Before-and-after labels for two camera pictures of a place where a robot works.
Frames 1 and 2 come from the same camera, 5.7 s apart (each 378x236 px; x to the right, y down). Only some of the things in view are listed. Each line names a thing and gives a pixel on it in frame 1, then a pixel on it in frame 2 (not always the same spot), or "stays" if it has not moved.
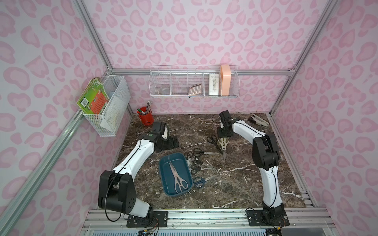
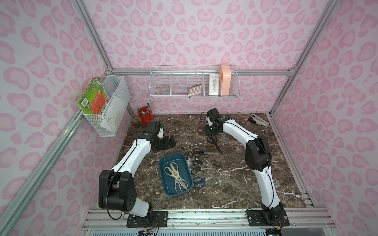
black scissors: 213,139 stays
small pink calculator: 195,89 stays
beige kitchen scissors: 223,141 → 173,170
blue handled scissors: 199,181 stays
